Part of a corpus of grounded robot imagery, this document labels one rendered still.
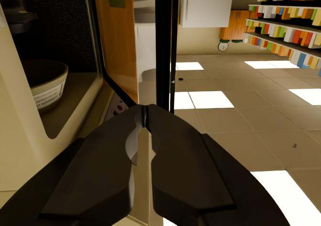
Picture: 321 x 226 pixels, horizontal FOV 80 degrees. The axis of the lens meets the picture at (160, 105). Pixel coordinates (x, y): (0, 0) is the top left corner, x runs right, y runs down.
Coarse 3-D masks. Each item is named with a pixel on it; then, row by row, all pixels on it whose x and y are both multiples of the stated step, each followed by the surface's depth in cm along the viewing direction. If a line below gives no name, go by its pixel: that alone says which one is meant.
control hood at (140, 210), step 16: (112, 96) 46; (96, 112) 38; (144, 128) 47; (144, 144) 42; (144, 160) 38; (144, 176) 35; (144, 192) 32; (144, 208) 29; (128, 224) 27; (144, 224) 28
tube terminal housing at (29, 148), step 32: (0, 32) 16; (0, 64) 16; (0, 96) 17; (32, 96) 20; (64, 96) 35; (96, 96) 44; (0, 128) 18; (32, 128) 20; (64, 128) 27; (0, 160) 20; (32, 160) 20; (0, 192) 22
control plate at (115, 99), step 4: (116, 96) 47; (112, 100) 44; (116, 100) 46; (112, 104) 43; (116, 104) 45; (120, 104) 46; (124, 104) 48; (108, 108) 41; (112, 108) 42; (116, 108) 43; (124, 108) 46; (108, 112) 40; (112, 112) 41; (120, 112) 44; (108, 116) 39; (112, 116) 40; (104, 120) 37; (136, 152) 37; (132, 156) 36; (136, 156) 37; (132, 160) 35; (136, 160) 36; (136, 164) 35
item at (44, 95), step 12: (24, 60) 37; (36, 60) 37; (48, 60) 37; (24, 72) 37; (36, 72) 37; (48, 72) 37; (60, 72) 35; (36, 84) 38; (48, 84) 27; (60, 84) 30; (36, 96) 26; (48, 96) 28; (60, 96) 32; (48, 108) 30
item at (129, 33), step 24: (96, 0) 38; (120, 0) 27; (144, 0) 22; (120, 24) 30; (144, 24) 23; (120, 48) 32; (144, 48) 24; (120, 72) 35; (144, 72) 26; (144, 96) 28
